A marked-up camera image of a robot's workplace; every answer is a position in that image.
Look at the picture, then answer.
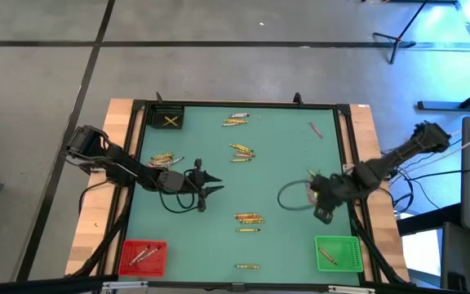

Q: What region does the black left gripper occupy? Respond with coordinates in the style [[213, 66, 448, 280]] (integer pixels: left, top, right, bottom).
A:
[[184, 158, 225, 214]]

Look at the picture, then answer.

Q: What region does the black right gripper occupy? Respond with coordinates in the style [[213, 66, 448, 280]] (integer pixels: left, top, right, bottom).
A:
[[310, 172, 351, 226]]

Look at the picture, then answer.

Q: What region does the pink striped crayon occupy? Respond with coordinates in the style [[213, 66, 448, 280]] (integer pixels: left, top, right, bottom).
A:
[[308, 121, 324, 140]]

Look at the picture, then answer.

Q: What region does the reddish brown crayon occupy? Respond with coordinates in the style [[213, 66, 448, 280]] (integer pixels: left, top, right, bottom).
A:
[[318, 247, 339, 266]]

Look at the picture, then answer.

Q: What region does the green plastic basket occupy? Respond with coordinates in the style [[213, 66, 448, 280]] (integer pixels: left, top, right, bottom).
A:
[[314, 235, 365, 274]]

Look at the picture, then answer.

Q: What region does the green table mat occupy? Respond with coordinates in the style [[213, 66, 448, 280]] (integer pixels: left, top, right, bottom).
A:
[[117, 105, 361, 287]]

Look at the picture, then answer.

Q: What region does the black plastic basket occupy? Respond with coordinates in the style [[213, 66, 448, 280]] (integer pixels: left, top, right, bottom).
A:
[[149, 104, 186, 130]]

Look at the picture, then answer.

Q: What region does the red plastic basket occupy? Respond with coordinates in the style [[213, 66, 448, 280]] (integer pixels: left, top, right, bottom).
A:
[[118, 239, 168, 278]]

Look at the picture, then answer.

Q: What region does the black stand base beam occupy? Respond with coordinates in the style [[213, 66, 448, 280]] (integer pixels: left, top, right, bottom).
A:
[[417, 79, 470, 112]]

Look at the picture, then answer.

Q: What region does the grey cabinet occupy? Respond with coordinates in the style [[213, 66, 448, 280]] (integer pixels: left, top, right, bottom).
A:
[[441, 222, 470, 294]]

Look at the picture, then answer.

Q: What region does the black tripod stand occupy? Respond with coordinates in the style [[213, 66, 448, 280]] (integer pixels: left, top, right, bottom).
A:
[[371, 0, 459, 65]]

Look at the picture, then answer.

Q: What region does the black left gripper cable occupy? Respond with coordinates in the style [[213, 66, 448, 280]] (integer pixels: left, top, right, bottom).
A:
[[158, 167, 204, 215]]

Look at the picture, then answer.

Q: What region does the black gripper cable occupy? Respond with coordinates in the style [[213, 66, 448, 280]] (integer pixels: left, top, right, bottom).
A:
[[158, 167, 204, 215], [277, 178, 318, 212]]

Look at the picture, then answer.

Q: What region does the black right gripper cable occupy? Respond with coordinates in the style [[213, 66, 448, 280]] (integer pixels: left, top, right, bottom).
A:
[[277, 178, 318, 212]]

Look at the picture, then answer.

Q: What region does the black cable conduit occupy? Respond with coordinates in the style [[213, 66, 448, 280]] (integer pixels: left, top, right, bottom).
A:
[[348, 199, 410, 285], [69, 191, 132, 278]]

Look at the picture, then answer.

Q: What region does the black table frame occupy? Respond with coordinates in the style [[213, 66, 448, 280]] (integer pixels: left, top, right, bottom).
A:
[[95, 91, 410, 293]]

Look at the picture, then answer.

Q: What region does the silver metal bracket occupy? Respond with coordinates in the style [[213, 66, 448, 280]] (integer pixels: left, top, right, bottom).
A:
[[101, 280, 149, 292], [327, 284, 377, 294]]

